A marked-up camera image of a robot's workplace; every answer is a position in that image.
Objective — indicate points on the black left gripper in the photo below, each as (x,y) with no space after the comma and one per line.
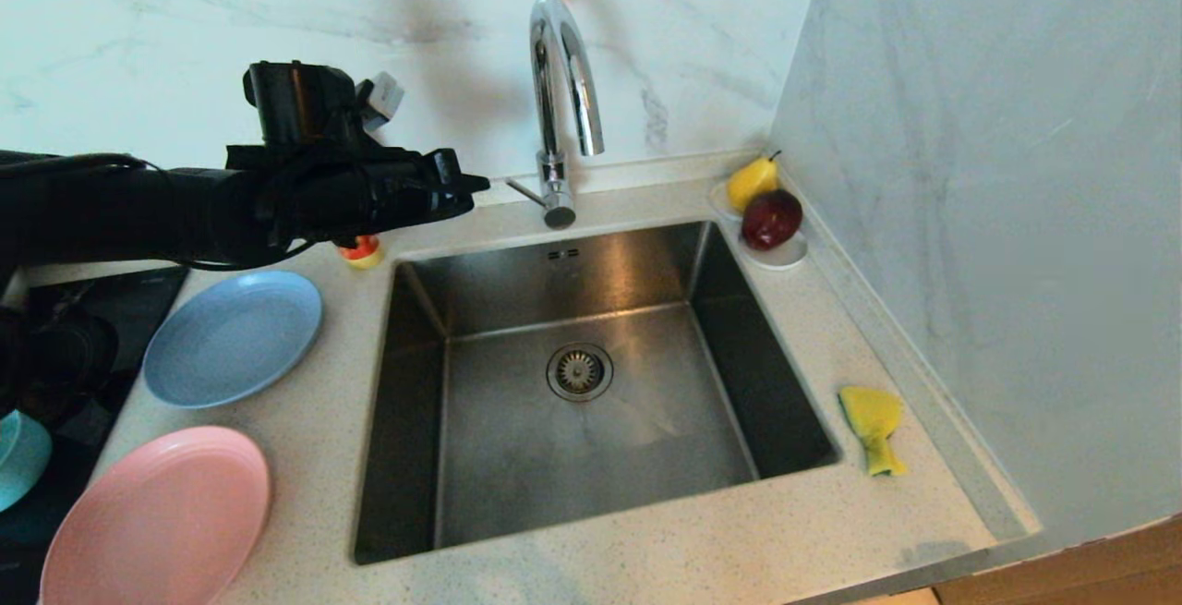
(323,189)

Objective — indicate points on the yellow orange dish soap bottle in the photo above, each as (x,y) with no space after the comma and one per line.
(362,256)

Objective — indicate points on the chrome faucet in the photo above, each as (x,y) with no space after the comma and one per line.
(554,78)

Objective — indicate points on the yellow fish-shaped sponge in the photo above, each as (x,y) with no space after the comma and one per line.
(873,416)

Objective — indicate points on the metal sink drain strainer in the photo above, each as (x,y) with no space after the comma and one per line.
(580,371)

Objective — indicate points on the stainless steel sink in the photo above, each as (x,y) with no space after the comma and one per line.
(600,457)

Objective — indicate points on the blue plastic plate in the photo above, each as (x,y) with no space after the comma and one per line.
(231,337)

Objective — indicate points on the small white dish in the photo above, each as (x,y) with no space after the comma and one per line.
(785,259)
(718,199)

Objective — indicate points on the yellow pear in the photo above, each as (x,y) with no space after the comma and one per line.
(750,182)

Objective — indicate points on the dark red apple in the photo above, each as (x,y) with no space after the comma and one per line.
(772,219)

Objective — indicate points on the black induction cooktop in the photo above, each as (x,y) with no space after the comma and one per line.
(138,300)

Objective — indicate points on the pink plastic plate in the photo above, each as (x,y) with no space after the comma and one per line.
(157,522)

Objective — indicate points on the teal ceramic bowl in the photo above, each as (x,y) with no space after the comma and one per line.
(18,462)

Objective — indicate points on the wooden cabinet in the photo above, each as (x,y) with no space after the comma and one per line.
(1090,577)

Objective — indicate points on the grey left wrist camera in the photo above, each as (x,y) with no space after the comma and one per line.
(380,97)

